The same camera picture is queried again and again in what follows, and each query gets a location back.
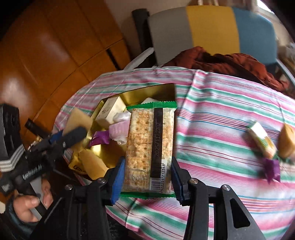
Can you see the purple snack packet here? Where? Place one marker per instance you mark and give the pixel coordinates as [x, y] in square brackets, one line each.
[100, 138]
[271, 169]

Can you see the white soap bar block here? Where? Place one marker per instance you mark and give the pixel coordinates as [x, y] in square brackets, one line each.
[149, 100]

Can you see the small green cracker packet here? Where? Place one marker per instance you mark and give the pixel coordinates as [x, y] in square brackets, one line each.
[263, 141]

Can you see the grey yellow blue armchair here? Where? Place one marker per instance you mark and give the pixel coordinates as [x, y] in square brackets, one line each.
[218, 29]

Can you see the person's left hand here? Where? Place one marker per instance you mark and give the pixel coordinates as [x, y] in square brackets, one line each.
[23, 204]

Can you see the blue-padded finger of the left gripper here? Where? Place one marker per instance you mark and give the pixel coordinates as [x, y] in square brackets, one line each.
[69, 139]

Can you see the yellow sponge piece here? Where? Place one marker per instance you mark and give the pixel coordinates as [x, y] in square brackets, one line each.
[286, 141]
[77, 118]
[93, 165]

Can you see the white tea carton box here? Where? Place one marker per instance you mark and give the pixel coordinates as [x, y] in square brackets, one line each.
[112, 106]

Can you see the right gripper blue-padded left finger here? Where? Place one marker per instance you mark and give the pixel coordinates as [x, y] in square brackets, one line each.
[115, 181]

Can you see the rust red jacket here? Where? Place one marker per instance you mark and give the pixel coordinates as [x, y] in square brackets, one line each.
[239, 65]

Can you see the striped pink green tablecloth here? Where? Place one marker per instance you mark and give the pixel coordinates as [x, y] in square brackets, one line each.
[212, 141]

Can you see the gold metal tray box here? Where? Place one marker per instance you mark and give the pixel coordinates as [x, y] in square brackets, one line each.
[110, 153]

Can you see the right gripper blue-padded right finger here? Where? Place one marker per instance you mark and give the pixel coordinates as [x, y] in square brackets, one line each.
[191, 192]

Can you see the white plastic bag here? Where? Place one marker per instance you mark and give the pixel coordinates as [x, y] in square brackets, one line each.
[122, 116]

